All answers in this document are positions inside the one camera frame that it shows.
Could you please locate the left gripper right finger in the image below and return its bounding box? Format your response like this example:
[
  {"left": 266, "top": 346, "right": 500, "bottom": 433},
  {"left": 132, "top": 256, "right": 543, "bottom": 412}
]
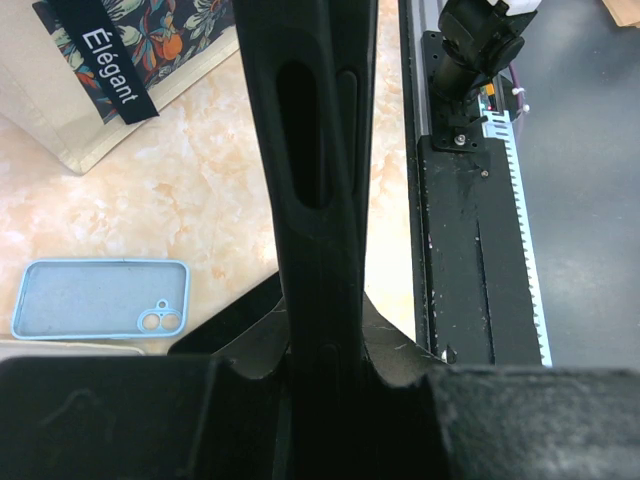
[{"left": 358, "top": 301, "right": 639, "bottom": 479}]

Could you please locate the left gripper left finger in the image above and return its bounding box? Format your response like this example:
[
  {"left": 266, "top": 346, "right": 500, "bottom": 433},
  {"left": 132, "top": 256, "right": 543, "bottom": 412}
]
[{"left": 1, "top": 302, "right": 292, "bottom": 479}]

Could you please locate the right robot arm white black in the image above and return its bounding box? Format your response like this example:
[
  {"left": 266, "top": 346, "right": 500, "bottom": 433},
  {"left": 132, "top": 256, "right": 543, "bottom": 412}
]
[{"left": 433, "top": 0, "right": 540, "bottom": 102}]

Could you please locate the beige canvas tote bag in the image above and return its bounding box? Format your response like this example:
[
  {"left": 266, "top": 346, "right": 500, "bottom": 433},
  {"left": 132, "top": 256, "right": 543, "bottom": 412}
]
[{"left": 1, "top": 1, "right": 238, "bottom": 174}]

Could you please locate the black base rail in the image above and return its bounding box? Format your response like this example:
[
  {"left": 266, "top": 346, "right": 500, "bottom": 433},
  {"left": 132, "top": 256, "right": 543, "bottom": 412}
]
[{"left": 399, "top": 1, "right": 543, "bottom": 366}]

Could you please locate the white slotted cable duct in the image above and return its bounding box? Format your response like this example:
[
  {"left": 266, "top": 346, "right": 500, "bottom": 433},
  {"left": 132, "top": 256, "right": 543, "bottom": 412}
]
[{"left": 480, "top": 106, "right": 553, "bottom": 367}]

